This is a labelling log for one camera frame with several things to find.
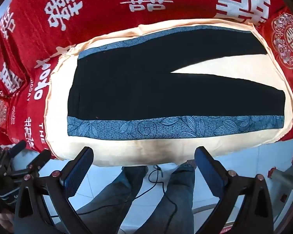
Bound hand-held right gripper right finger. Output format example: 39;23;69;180
194;146;274;234

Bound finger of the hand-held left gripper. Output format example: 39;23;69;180
4;140;27;157
23;149;52;179

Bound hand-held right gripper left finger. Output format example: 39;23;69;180
14;147;94;234

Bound black pants with blue stripe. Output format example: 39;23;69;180
67;25;286;140

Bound person's right leg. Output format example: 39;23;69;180
134;160;196;234

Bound person's leg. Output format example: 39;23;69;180
76;166;149;234
134;160;196;234

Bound person's left leg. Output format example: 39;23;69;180
76;166;149;234

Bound grey metal tube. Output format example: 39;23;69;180
271;168;293;193

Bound cream cloth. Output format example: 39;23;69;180
45;19;293;167

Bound red printed blanket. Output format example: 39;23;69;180
0;0;293;160

